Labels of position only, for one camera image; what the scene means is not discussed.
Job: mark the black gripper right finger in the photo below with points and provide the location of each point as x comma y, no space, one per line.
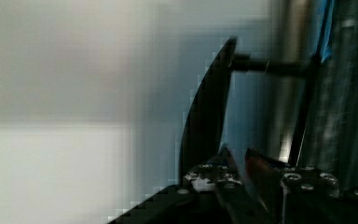
264,172

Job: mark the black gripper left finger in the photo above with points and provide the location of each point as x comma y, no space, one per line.
219,168

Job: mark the black oven door handle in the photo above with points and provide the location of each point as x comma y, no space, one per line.
205,120

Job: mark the black toaster oven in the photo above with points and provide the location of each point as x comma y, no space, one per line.
302,108

